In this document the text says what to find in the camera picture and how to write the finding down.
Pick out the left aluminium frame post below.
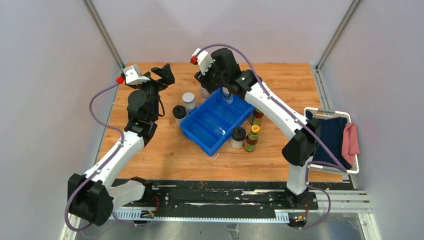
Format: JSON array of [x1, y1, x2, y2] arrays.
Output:
[[82, 0, 125, 70]]

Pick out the white plastic basket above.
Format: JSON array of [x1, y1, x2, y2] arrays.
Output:
[[304, 107, 359, 175]]

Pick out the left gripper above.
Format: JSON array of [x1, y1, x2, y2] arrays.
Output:
[[132, 63, 173, 120]]

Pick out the purple cable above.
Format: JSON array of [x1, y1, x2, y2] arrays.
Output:
[[190, 43, 349, 231], [63, 76, 152, 232]]

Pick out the red cap sauce bottle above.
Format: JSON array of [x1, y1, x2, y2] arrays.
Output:
[[250, 107, 264, 126]]

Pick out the aluminium frame post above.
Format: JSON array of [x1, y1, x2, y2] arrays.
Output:
[[315, 0, 362, 72], [82, 0, 125, 70]]

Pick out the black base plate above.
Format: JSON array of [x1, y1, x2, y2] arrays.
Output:
[[128, 180, 319, 221]]

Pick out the dark blue cloth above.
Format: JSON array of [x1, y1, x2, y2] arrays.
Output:
[[312, 117, 352, 170]]

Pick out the yellow cap sauce bottle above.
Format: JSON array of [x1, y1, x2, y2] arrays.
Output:
[[243, 124, 260, 153]]

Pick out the pink lid spice jar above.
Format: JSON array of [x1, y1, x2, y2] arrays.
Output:
[[199, 86, 212, 99]]

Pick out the black lid jar right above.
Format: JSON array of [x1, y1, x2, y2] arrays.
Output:
[[230, 126, 247, 150]]

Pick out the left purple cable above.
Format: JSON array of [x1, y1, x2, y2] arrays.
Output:
[[63, 76, 152, 232]]

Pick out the silver lid blue label jar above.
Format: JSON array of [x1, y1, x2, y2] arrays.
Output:
[[220, 86, 234, 104]]

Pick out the black lid jar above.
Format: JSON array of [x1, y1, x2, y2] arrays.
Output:
[[230, 126, 247, 150], [172, 105, 188, 127]]

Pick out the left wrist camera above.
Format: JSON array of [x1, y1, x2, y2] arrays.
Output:
[[123, 64, 150, 86]]

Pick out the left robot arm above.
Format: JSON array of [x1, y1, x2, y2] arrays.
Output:
[[64, 63, 176, 232]]

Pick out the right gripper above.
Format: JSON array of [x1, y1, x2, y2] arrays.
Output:
[[194, 58, 228, 94]]

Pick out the blue divided plastic bin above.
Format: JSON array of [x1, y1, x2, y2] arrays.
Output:
[[180, 90, 254, 157]]

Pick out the right aluminium frame post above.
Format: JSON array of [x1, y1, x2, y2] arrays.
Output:
[[315, 0, 362, 72]]

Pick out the pink cloth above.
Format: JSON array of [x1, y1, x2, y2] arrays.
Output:
[[341, 123, 360, 166]]

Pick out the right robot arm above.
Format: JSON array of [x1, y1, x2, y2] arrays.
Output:
[[190, 47, 321, 209]]

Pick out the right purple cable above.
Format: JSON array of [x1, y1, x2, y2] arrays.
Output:
[[190, 43, 349, 231]]

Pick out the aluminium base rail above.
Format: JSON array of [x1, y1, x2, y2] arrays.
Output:
[[59, 186, 382, 240]]

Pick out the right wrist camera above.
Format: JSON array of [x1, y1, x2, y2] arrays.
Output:
[[190, 48, 213, 75]]

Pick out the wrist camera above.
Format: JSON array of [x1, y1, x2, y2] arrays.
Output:
[[123, 64, 150, 86], [190, 48, 213, 75]]

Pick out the silver lid millet jar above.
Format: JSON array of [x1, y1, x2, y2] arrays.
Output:
[[182, 92, 197, 115]]

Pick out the black lid jar left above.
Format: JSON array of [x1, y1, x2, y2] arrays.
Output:
[[172, 105, 188, 127]]

